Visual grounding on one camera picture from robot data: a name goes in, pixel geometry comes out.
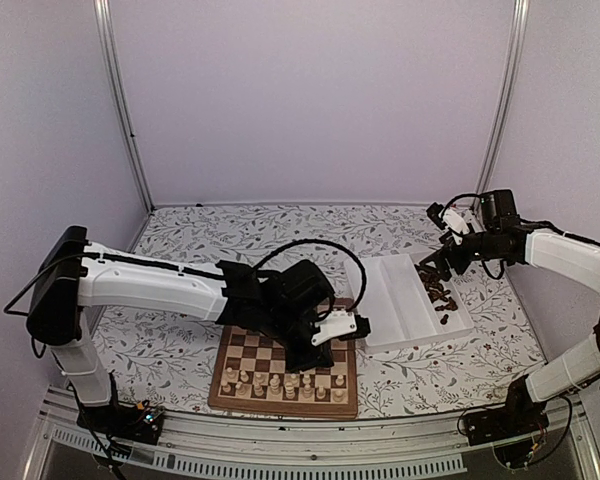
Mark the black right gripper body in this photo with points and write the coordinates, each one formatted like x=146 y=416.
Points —
x=487 y=248

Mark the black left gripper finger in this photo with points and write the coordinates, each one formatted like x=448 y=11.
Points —
x=322 y=357
x=297 y=359

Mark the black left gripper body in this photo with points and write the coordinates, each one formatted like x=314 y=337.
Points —
x=287 y=324

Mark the light chess king piece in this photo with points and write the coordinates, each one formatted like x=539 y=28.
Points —
x=274 y=392

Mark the light chess queen piece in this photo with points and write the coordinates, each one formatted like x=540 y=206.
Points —
x=289 y=391

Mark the light chess piece bishop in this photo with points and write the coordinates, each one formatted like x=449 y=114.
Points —
x=307 y=392

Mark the light chess piece rook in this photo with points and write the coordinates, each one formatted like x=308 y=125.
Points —
x=257 y=390

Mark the wooden chess board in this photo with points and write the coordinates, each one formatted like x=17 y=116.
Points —
x=253 y=352

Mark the light chess knight piece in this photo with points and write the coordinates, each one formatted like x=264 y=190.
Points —
x=239 y=387

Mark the white plastic divided tray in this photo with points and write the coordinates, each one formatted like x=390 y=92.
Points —
x=399 y=310

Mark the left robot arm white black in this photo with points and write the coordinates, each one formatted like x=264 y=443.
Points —
x=78 y=273

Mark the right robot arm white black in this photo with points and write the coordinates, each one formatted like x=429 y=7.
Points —
x=569 y=255

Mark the pile of dark chess pieces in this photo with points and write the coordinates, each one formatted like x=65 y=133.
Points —
x=439 y=296

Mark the floral patterned table mat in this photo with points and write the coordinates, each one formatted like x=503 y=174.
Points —
x=169 y=359

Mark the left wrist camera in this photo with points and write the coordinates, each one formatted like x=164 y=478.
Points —
x=341 y=325

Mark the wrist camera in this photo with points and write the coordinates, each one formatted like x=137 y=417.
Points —
x=341 y=325
x=453 y=225

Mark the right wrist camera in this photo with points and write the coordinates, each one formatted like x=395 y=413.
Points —
x=453 y=225

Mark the front aluminium rail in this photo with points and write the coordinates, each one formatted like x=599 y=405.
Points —
x=195 y=446

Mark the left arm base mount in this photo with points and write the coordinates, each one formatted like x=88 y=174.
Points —
x=142 y=422

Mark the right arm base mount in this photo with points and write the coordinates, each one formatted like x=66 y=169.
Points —
x=526 y=430

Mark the right aluminium frame post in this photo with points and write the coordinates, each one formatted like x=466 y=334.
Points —
x=513 y=56

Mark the aluminium frame post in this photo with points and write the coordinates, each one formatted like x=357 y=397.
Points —
x=513 y=56
x=114 y=75

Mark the left aluminium frame post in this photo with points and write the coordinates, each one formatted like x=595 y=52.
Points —
x=114 y=75

